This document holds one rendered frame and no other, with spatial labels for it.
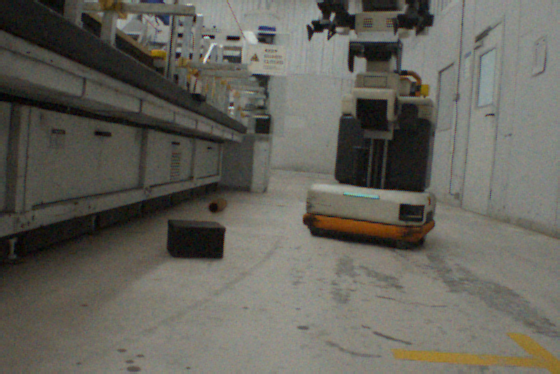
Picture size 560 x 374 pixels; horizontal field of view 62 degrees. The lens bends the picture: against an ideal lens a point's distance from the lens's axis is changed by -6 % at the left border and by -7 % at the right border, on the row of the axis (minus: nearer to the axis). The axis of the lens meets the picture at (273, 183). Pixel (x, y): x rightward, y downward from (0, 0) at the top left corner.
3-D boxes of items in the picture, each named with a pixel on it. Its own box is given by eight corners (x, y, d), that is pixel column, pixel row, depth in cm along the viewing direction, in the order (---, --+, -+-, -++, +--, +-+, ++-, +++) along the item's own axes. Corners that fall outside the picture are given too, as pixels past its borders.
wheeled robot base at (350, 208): (337, 219, 323) (341, 181, 322) (435, 232, 296) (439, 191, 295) (299, 228, 262) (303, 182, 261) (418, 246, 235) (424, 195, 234)
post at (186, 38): (185, 96, 252) (194, 5, 249) (183, 95, 248) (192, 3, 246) (178, 95, 252) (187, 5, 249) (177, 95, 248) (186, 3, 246)
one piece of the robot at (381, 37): (352, 74, 262) (356, 35, 261) (403, 75, 250) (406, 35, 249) (344, 68, 247) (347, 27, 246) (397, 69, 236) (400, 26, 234)
